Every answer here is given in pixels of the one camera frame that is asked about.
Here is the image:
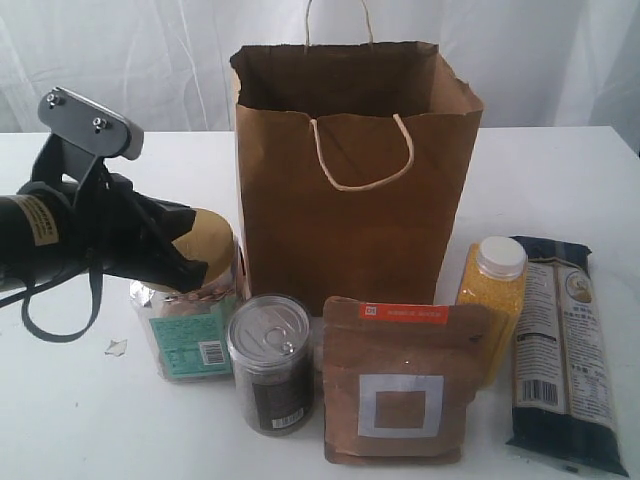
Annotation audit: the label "clear nut jar gold lid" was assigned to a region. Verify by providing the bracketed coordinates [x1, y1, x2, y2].
[128, 207, 246, 384]

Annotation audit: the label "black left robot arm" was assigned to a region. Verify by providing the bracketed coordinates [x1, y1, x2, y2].
[1, 174, 207, 293]

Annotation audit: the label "clear can dark grains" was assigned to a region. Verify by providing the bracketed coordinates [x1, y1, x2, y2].
[227, 295, 315, 436]

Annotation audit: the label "brown paper shopping bag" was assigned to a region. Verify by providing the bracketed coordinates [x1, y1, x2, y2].
[228, 0, 486, 317]

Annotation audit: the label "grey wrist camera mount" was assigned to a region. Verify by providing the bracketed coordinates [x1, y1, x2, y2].
[31, 87, 144, 187]

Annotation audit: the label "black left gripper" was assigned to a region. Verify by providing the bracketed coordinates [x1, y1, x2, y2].
[64, 172, 209, 293]

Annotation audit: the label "small torn label scrap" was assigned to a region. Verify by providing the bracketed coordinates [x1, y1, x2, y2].
[104, 339, 128, 358]

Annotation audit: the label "yellow millet plastic bottle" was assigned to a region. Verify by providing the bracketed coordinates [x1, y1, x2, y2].
[456, 236, 527, 388]

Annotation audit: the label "brown kraft stand-up pouch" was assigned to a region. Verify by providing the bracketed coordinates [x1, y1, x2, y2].
[322, 297, 490, 465]

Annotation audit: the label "white backdrop curtain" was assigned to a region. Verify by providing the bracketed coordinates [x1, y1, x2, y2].
[1, 1, 639, 145]

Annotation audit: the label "dark blue noodle packet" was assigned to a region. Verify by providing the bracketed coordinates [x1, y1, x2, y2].
[508, 236, 628, 477]

